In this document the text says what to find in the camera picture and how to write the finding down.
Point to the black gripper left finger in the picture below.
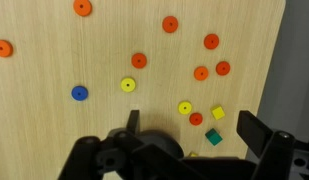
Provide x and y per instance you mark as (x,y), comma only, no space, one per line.
(84,160)

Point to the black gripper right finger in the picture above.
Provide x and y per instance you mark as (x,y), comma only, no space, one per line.
(274,150)

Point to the blue wooden disc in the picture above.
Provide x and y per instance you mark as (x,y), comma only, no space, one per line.
(79,93)

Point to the yellow wooden disc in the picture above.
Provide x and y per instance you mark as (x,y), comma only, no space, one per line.
(128,84)
(184,107)

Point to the orange wooden disc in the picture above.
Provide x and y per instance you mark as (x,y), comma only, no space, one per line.
(201,73)
(170,24)
(223,68)
(139,60)
(195,119)
(82,7)
(3,48)
(211,41)

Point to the green wooden cube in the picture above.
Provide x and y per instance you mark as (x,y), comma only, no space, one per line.
(213,136)

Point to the yellow wooden cube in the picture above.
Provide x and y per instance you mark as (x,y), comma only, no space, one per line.
(217,112)

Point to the small yellow wooden block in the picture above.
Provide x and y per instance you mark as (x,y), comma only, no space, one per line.
(193,154)

